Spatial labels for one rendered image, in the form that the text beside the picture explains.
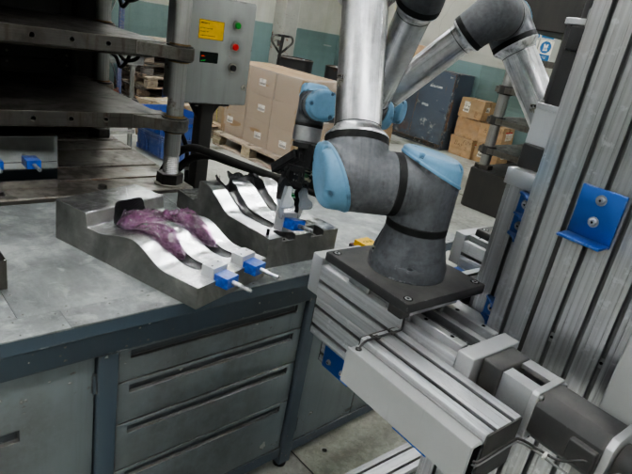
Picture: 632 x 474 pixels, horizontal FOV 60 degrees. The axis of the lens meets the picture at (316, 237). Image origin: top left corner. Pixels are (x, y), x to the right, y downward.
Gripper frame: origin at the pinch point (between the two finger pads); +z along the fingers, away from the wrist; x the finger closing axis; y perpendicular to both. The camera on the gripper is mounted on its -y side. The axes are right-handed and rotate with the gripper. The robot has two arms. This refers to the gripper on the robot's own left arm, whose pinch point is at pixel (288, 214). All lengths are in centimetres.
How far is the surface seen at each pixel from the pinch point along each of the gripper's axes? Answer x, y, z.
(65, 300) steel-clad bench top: -56, -4, 22
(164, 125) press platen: -3, -70, -17
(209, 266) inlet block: -28.9, 8.3, 11.7
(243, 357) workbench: -5.0, -2.8, 43.0
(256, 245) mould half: -5.9, -4.1, 10.1
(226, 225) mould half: -6.1, -19.3, 7.8
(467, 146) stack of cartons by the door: 611, -320, -54
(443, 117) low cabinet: 596, -362, -89
